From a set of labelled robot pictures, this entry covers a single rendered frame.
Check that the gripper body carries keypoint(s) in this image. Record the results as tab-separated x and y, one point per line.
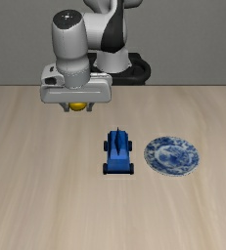
85	92

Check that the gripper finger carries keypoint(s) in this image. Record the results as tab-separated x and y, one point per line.
65	107
89	107

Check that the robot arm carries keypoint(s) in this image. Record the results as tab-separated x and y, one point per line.
72	45

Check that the yellow lemon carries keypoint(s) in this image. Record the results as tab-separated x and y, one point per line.
77	106

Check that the blue and white plate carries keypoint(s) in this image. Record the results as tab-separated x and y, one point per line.
171	156

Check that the blue toy car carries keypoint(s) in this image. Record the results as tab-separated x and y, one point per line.
118	154

